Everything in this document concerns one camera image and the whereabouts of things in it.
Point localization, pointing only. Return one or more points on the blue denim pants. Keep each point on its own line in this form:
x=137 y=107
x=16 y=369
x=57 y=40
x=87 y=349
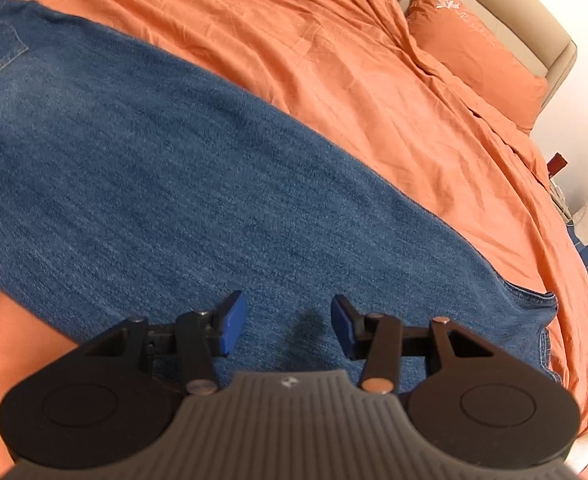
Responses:
x=173 y=185

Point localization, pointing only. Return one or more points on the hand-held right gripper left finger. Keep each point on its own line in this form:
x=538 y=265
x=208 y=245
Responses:
x=233 y=322

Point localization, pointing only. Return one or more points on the orange duvet cover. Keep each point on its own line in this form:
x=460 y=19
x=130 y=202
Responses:
x=349 y=85

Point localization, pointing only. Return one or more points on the beige nightstand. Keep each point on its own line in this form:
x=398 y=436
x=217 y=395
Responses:
x=560 y=202

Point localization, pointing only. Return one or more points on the beige padded headboard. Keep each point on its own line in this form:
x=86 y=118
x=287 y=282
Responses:
x=524 y=25

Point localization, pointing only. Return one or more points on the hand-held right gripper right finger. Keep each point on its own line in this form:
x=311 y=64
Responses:
x=341 y=325

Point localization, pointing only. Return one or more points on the dark red container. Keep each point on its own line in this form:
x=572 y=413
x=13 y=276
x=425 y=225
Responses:
x=556 y=165

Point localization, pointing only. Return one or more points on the orange embroidered pillow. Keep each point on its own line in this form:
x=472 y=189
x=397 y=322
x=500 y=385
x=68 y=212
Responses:
x=474 y=45

